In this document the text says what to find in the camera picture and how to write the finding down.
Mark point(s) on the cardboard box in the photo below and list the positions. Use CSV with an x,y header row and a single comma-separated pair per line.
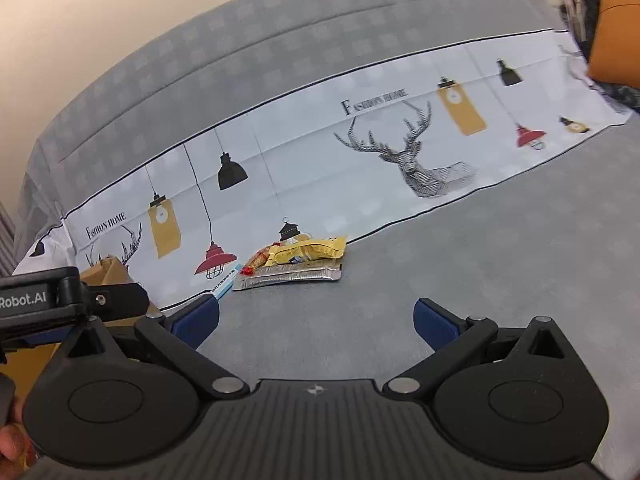
x,y
107,272

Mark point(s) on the silver printed snack packet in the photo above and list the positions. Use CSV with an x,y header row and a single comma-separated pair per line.
x,y
290,276

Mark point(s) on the person's left hand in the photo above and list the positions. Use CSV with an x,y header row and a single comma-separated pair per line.
x,y
10,445

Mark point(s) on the grey curtain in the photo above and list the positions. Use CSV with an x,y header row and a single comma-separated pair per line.
x,y
6,240

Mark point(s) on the orange pillow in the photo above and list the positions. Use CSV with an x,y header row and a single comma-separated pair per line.
x,y
617,35

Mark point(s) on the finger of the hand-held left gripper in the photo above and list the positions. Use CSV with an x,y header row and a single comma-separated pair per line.
x,y
120,300

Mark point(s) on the small orange snack packet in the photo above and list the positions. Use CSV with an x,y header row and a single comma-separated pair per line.
x,y
256,260

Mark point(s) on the dark patterned cloth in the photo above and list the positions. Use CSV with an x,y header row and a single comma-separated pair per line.
x,y
580,5

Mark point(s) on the yellow snack packet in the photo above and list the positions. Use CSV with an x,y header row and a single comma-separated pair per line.
x,y
310,249

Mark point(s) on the blue stick packet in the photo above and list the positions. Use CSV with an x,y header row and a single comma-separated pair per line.
x,y
225,282

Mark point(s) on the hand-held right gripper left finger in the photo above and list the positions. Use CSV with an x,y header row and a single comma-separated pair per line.
x,y
192,322

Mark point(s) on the grey printed bed sheet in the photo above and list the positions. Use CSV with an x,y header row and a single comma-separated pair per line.
x,y
450,260

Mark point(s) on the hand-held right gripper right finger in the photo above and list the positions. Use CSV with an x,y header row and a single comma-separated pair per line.
x,y
436,322

